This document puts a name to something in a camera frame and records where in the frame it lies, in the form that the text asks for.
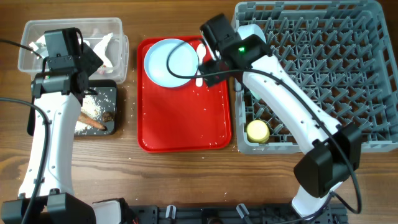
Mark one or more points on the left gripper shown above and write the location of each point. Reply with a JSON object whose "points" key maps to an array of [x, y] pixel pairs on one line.
{"points": [[88, 59]]}

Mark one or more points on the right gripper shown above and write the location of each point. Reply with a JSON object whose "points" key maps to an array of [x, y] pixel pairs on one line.
{"points": [[209, 74]]}

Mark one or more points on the light blue bowl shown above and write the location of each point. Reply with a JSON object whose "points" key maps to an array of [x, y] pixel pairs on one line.
{"points": [[251, 29]]}

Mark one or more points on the white rice pile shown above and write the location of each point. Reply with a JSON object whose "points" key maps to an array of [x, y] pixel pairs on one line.
{"points": [[92, 109]]}

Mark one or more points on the white napkin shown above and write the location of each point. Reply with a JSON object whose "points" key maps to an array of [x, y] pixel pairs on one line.
{"points": [[100, 49]]}

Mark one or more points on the light blue plate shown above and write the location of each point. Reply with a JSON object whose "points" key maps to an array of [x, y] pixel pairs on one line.
{"points": [[183, 61]]}

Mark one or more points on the brown carrot stick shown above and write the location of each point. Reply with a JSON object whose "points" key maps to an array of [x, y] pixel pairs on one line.
{"points": [[84, 118]]}

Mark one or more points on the brown food scrap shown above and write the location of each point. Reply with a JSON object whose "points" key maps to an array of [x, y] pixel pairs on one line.
{"points": [[108, 116]]}

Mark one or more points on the yellow plastic cup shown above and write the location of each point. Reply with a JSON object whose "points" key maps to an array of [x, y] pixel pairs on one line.
{"points": [[257, 132]]}

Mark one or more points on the mint green bowl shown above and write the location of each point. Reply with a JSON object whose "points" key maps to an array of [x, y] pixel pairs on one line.
{"points": [[255, 95]]}

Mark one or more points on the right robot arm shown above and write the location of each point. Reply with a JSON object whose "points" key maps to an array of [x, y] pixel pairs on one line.
{"points": [[331, 151]]}

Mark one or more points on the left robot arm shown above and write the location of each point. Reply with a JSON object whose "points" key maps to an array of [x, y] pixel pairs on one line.
{"points": [[46, 194]]}

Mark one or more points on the black waste tray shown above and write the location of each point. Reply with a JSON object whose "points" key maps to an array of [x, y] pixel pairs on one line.
{"points": [[106, 95]]}

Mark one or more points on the grey dishwasher rack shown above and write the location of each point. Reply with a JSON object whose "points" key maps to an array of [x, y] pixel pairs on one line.
{"points": [[340, 54]]}

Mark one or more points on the white plastic spoon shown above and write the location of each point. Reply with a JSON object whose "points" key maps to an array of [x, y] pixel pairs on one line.
{"points": [[201, 52]]}

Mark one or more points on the clear plastic bin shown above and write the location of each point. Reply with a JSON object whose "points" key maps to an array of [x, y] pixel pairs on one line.
{"points": [[93, 30]]}

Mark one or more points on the red serving tray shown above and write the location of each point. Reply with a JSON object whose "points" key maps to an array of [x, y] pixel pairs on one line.
{"points": [[183, 118]]}

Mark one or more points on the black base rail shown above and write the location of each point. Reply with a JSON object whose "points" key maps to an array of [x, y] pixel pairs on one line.
{"points": [[270, 213]]}

